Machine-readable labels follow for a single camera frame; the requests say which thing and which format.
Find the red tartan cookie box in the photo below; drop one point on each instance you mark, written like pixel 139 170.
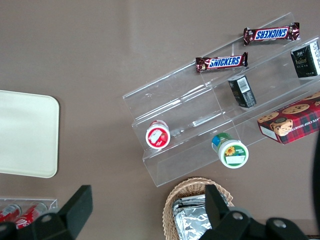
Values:
pixel 300 122

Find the small black carton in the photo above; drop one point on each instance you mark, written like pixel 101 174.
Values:
pixel 305 61
pixel 242 92

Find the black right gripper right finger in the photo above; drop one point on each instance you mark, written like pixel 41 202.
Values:
pixel 217 212

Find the light tan wicker basket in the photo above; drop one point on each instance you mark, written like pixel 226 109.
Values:
pixel 170 200

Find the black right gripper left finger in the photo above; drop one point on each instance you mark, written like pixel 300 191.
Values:
pixel 75 210

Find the Snickers chocolate bar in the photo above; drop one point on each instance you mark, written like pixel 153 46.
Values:
pixel 222 62
pixel 271 34

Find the clear acrylic tiered shelf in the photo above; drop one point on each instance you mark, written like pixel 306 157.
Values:
pixel 175 100

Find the silver foil packet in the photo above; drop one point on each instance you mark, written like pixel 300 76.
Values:
pixel 190 201
pixel 190 225

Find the cream plastic tray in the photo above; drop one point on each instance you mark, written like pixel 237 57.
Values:
pixel 25 135

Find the green jar with sunflower lid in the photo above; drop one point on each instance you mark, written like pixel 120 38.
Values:
pixel 232 153

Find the red lidded yogurt cup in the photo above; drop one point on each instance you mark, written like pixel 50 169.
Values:
pixel 158 136

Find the clear acrylic can rack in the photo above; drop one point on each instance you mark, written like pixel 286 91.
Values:
pixel 51 203

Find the red cola can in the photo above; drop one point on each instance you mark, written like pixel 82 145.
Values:
pixel 30 215
pixel 10 212

